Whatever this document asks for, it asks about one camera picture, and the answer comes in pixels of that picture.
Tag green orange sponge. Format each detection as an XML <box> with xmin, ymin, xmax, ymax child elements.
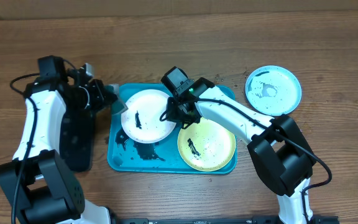
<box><xmin>107</xmin><ymin>83</ymin><xmax>128</xmax><ymax>115</ymax></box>

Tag white round plate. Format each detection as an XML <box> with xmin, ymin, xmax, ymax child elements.
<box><xmin>121</xmin><ymin>89</ymin><xmax>176</xmax><ymax>144</ymax></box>

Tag light blue round plate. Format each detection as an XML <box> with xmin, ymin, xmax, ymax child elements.
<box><xmin>244</xmin><ymin>65</ymin><xmax>302</xmax><ymax>116</ymax></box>

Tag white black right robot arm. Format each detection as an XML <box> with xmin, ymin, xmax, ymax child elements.
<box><xmin>160</xmin><ymin>67</ymin><xmax>317</xmax><ymax>223</ymax></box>

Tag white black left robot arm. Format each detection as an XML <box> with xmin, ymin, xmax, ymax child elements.
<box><xmin>0</xmin><ymin>55</ymin><xmax>126</xmax><ymax>223</ymax></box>

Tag black water tray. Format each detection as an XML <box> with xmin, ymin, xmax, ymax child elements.
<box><xmin>59</xmin><ymin>110</ymin><xmax>96</xmax><ymax>172</ymax></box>

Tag yellow green round plate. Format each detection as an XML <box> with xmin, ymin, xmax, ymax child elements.
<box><xmin>177</xmin><ymin>118</ymin><xmax>236</xmax><ymax>172</ymax></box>

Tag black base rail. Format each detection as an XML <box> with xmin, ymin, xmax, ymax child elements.
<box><xmin>116</xmin><ymin>214</ymin><xmax>341</xmax><ymax>224</ymax></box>

